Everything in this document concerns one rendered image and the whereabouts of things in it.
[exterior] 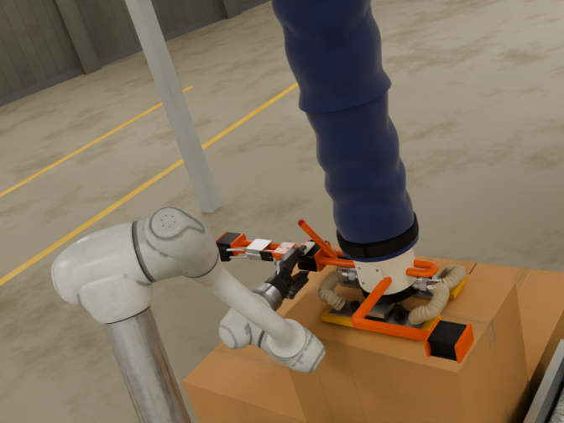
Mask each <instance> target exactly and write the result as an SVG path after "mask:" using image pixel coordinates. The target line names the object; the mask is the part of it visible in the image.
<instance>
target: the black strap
mask: <svg viewBox="0 0 564 423"><path fill-rule="evenodd" d="M413 212H414V211H413ZM418 232H419V225H418V221H417V217H416V214H415V212H414V222H413V224H412V226H411V227H410V228H409V229H407V230H406V231H405V232H404V233H402V234H400V235H399V236H397V237H394V238H390V239H387V240H384V241H381V242H376V243H354V242H349V241H348V240H345V239H344V238H343V237H342V235H341V234H340V232H339V231H338V229H337V240H338V243H339V246H340V249H341V250H342V251H343V252H344V253H347V254H349V255H350V257H351V258H359V259H366V258H375V257H381V256H385V255H388V254H392V253H395V252H397V251H399V250H401V249H402V248H405V247H406V246H408V245H409V244H410V243H412V242H413V241H414V239H415V238H416V237H417V235H418Z"/></svg>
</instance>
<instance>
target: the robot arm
mask: <svg viewBox="0 0 564 423"><path fill-rule="evenodd" d="M315 244H316V243H315V242H309V241H307V242H306V243H305V244H304V245H301V246H300V247H299V248H297V247H291V248H290V249H289V250H288V251H287V252H286V253H285V254H284V255H283V256H282V257H281V258H280V259H279V260H277V261H275V262H274V265H277V270H276V272H275V274H274V275H273V276H271V277H269V278H268V279H267V280H266V281H265V282H264V283H261V284H259V285H258V286H257V287H256V288H255V289H254V290H253V291H250V290H249V289H248V288H246V287H245V286H244V285H243V284H241V283H240V282H239V281H238V280H237V279H235V278H234V277H233V276H232V275H231V274H230V273H229V272H228V271H227V270H226V269H225V268H224V267H223V265H222V261H221V259H220V254H219V250H218V247H217V244H216V242H215V239H214V237H213V235H212V233H211V232H210V230H209V229H208V228H207V226H206V225H205V224H204V223H203V222H202V221H201V220H200V219H199V218H198V217H197V216H195V215H194V214H192V213H191V212H189V211H187V210H185V209H183V208H179V207H177V206H165V207H162V208H160V209H159V210H157V211H155V212H154V213H152V214H151V215H150V216H149V217H145V218H142V219H139V220H137V221H133V222H125V223H120V224H117V225H114V226H111V227H106V228H103V229H101V230H98V231H96V232H92V233H90V234H87V235H86V236H85V237H83V238H80V239H79V240H77V241H76V242H74V243H73V244H71V245H70V246H69V247H67V248H66V249H65V250H63V251H62V252H61V253H60V254H59V255H58V256H57V257H56V258H55V259H54V261H53V263H52V267H51V276H52V281H53V285H54V287H55V290H56V292H57V293H58V295H59V296H60V297H61V298H62V299H63V300H65V301H66V302H68V303H70V304H72V305H75V306H80V305H83V307H84V308H85V309H86V310H87V311H88V312H89V313H90V314H91V316H92V317H93V318H94V319H95V320H96V321H98V322H99V323H102V324H103V326H104V329H105V331H106V334H107V338H108V340H109V342H110V345H111V347H112V351H113V354H114V356H115V358H116V361H117V365H118V367H119V370H120V372H121V375H122V377H123V381H124V383H125V385H126V388H127V389H128V392H129V395H130V398H131V400H132V402H133V407H134V409H135V411H136V414H137V417H138V420H139V423H191V420H190V417H189V415H188V412H187V409H186V407H185V403H184V400H183V398H182V395H181V393H180V389H179V386H178V384H177V381H176V379H175V375H174V372H173V369H172V367H171V365H170V360H169V358H168V355H167V353H166V351H165V346H164V344H163V342H162V339H161V336H160V334H159V329H158V327H157V325H156V322H155V319H154V315H153V313H152V311H151V308H150V305H151V301H152V297H153V292H152V283H153V282H156V281H159V280H162V279H168V278H172V277H175V276H181V275H184V276H185V277H187V278H189V279H193V280H194V281H196V282H198V283H199V284H201V285H203V286H204V287H205V288H207V289H208V290H209V291H211V292H212V293H213V294H214V295H215V296H217V297H218V298H219V299H221V300H222V301H224V302H225V303H226V304H228V305H229V306H231V307H232V308H231V309H230V310H229V311H228V313H227V314H226V315H225V316H224V317H223V319H222V321H221V323H220V325H219V336H220V338H221V340H222V341H223V343H224V344H225V345H226V346H227V347H229V348H231V349H239V348H242V347H246V346H247V345H251V346H255V347H259V348H261V349H262V350H264V351H265V352H266V353H267V354H268V355H269V356H270V357H272V358H274V359H275V360H277V361H279V362H280V363H282V364H284V365H285V366H287V367H289V368H291V369H293V370H295V371H298V372H302V373H310V372H315V371H316V370H317V369H318V367H319V366H320V364H321V362H322V360H323V358H324V357H325V355H326V352H325V347H324V345H323V344H322V342H321V341H320V340H319V339H318V338H317V337H316V336H315V335H314V334H312V333H311V331H310V330H308V329H307V328H305V327H304V326H302V325H301V324H300V323H299V322H297V321H294V320H291V319H284V318H282V317H281V316H280V315H278V314H277V313H276V311H277V310H278V309H279V308H280V307H281V306H282V303H283V300H284V299H285V298H286V299H291V300H293V299H294V298H295V295H296V294H297V293H298V292H299V291H300V290H301V289H302V288H303V286H304V285H305V284H306V283H307V282H308V281H309V279H308V278H307V276H308V274H309V273H310V271H307V270H302V271H300V272H299V273H297V274H295V275H293V276H291V274H292V272H293V268H294V267H295V265H296V263H297V262H298V260H299V259H300V256H304V255H305V254H306V253H307V252H308V251H309V250H310V249H311V248H312V247H313V246H314V245H315ZM292 285H293V286H292Z"/></svg>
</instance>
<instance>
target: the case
mask: <svg viewBox="0 0 564 423"><path fill-rule="evenodd" d="M333 271H337V266H335V265H332V266H331V267H330V268H329V270H327V271H326V273H325V274H324V275H323V276H322V277H321V278H320V279H319V280H318V281H317V282H316V283H315V284H314V285H313V286H312V287H311V288H310V289H309V290H308V291H307V292H306V293H305V294H304V295H303V296H302V297H301V298H300V299H299V300H298V301H297V302H296V303H295V304H294V305H293V306H292V307H291V308H290V309H289V310H288V312H287V313H286V314H285V315H284V316H283V317H282V318H284V319H291V320H294V321H297V322H299V323H300V324H301V325H302V326H304V327H305V328H307V329H308V330H310V331H311V333H312V334H314V335H315V336H316V337H317V338H318V339H319V340H320V341H321V342H322V344H323V345H324V347H325V352H326V355H325V357H324V358H323V360H322V362H321V364H320V366H319V367H318V369H317V370H316V371H315V372H310V373H302V372H298V371H295V370H293V369H291V368H289V367H288V369H289V372H290V376H291V378H292V381H293V384H294V386H295V391H296V393H297V396H298V399H299V401H300V406H301V409H302V411H303V413H304V416H305V420H306V421H308V422H310V423H511V421H512V420H513V418H514V416H515V414H516V412H517V410H518V408H519V407H520V404H521V402H522V400H523V399H524V397H525V395H526V393H527V391H528V389H529V387H530V381H529V374H528V368H527V362H526V356H525V345H524V338H523V332H522V326H521V319H520V308H519V302H518V296H517V289H516V283H515V282H514V281H509V280H503V279H493V278H488V277H482V276H476V275H470V274H466V276H467V281H466V283H465V284H464V286H463V287H462V288H461V290H460V292H459V293H458V295H457V297H456V298H455V299H449V300H448V302H447V304H446V306H445V309H443V312H441V321H450V322H455V323H460V324H465V325H467V324H468V323H470V324H472V329H473V337H474V341H473V344H472V346H471V347H470V348H469V350H468V351H467V354H466V356H465V357H464V359H463V360H462V362H461V363H457V361H453V360H449V359H445V358H438V357H433V356H430V357H429V358H428V357H427V356H426V350H425V346H424V343H423V341H418V340H414V339H409V338H405V337H397V336H393V335H389V334H384V333H380V332H372V331H367V330H363V329H358V328H355V327H351V326H344V325H339V324H335V323H330V322H326V321H322V320H321V315H322V314H323V312H324V311H325V310H326V309H327V308H328V306H329V305H328V304H327V303H325V302H323V301H321V298H320V297H319V296H318V293H319V292H318V290H319V287H320V285H321V282H322V281H323V280H324V279H325V278H326V277H327V275H328V274H330V273H332V272H333ZM333 291H334V292H335V293H337V295H340V297H342V298H345V299H350V300H360V301H365V300H366V298H364V296H363V293H362V290H361V289H355V288H350V287H344V286H340V283H339V284H337V285H336V287H335V288H334V289H333ZM430 301H431V300H427V299H421V298H415V297H409V298H408V299H406V300H402V301H401V302H400V304H399V306H397V307H400V308H405V309H411V310H414V309H415V308H416V307H418V306H428V304H429V302H430Z"/></svg>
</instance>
